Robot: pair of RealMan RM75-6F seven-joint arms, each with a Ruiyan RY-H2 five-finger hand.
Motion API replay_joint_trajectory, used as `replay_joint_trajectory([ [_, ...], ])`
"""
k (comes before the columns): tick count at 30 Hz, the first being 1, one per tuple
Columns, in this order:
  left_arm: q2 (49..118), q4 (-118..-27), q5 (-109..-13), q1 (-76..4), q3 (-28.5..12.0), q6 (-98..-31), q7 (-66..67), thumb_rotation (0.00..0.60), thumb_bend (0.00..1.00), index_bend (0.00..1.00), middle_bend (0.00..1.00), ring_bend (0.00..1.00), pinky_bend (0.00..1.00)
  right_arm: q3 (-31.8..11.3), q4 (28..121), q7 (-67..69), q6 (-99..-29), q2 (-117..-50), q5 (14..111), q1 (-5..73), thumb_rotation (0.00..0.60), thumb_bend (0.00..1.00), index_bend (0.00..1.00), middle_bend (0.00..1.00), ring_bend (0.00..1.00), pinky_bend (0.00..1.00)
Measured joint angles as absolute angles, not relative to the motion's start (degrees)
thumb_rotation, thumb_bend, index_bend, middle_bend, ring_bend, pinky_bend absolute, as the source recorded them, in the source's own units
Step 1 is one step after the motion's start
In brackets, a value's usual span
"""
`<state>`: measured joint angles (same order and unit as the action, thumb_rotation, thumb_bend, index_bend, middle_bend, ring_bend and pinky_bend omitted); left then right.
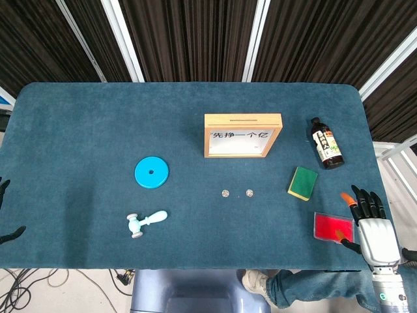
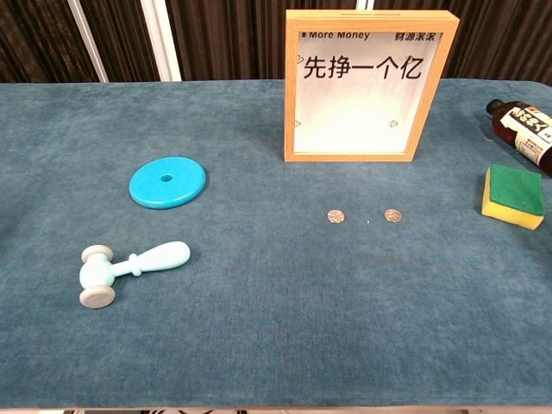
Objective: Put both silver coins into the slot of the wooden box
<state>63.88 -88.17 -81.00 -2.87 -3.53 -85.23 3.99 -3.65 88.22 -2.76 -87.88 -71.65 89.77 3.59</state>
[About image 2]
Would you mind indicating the green and yellow sponge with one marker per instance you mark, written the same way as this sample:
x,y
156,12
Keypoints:
x,y
513,196

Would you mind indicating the dark pleated curtain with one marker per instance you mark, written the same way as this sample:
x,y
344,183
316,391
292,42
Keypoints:
x,y
237,39

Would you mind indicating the wide white metal pole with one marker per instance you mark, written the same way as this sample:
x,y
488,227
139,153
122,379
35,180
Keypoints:
x,y
163,41

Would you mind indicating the thin grey metal pole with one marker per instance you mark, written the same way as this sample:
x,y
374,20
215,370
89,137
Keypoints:
x,y
89,41

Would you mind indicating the dark sauce bottle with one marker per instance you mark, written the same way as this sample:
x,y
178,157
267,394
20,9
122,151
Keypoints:
x,y
526,133

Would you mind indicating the blue velvet table cloth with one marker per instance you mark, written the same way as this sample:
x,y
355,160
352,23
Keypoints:
x,y
259,302

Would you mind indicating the wooden money box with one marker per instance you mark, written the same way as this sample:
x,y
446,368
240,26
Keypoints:
x,y
366,108

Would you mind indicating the light blue toy hammer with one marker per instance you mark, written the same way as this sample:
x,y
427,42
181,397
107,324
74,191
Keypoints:
x,y
164,256

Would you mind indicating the silver coin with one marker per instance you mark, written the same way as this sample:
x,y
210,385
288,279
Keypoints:
x,y
393,215
335,216

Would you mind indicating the blue disc with hole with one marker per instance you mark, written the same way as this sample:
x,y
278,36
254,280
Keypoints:
x,y
181,190

